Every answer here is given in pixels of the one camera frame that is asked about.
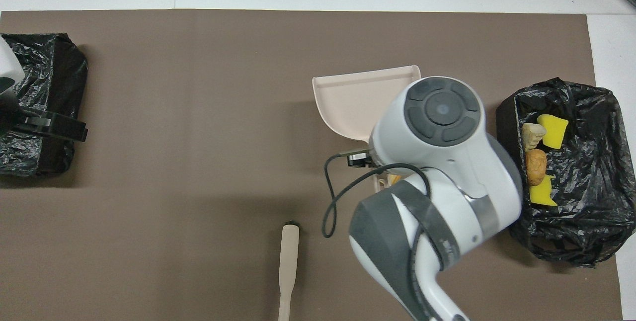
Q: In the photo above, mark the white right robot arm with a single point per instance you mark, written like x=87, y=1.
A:
x=447, y=162

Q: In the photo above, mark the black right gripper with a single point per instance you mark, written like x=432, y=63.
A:
x=358, y=158

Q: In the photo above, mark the pale crusty bread chunk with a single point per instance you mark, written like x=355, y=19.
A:
x=531, y=136

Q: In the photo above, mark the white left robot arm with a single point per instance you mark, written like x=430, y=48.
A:
x=7, y=57

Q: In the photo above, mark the beige hand brush black bristles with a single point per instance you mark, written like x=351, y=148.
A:
x=289, y=251

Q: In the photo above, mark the striped croissant piece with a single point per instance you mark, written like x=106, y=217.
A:
x=393, y=179

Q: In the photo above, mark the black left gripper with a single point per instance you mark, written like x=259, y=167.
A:
x=30, y=121

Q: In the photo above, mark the brown oval bread roll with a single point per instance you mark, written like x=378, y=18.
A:
x=536, y=167

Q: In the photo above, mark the heart-shaped yellow sponge piece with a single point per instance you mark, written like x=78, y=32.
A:
x=554, y=131

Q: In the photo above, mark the brown paper table mat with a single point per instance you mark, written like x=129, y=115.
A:
x=174, y=211

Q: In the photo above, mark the beige plastic dustpan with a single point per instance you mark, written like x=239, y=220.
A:
x=348, y=102

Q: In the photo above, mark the black bag-lined bin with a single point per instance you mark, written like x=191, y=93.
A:
x=44, y=62
x=586, y=187

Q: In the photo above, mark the notched yellow sponge piece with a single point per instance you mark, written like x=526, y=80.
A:
x=543, y=194

